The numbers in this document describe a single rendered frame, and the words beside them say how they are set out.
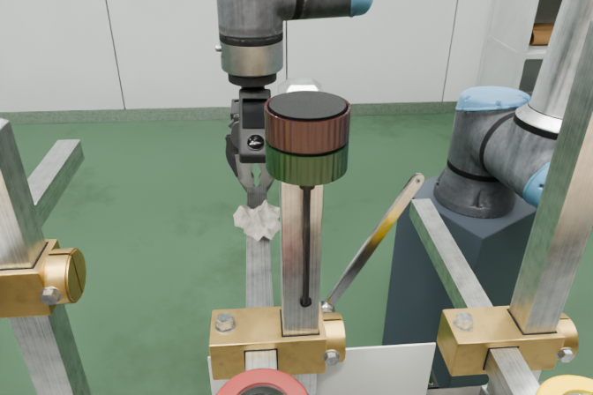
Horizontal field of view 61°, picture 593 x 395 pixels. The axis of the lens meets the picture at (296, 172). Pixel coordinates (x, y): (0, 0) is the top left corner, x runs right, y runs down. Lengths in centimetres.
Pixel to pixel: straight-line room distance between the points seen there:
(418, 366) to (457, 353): 9
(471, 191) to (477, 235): 11
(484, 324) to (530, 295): 6
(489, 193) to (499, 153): 16
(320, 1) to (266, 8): 7
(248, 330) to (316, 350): 7
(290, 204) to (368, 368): 28
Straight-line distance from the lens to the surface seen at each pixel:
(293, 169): 34
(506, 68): 308
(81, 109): 337
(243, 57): 70
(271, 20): 70
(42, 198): 62
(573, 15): 100
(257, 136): 68
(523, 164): 104
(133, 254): 211
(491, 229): 120
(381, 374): 65
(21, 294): 51
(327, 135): 33
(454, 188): 123
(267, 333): 52
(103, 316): 188
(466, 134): 117
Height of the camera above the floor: 125
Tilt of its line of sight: 29 degrees down
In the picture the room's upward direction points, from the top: straight up
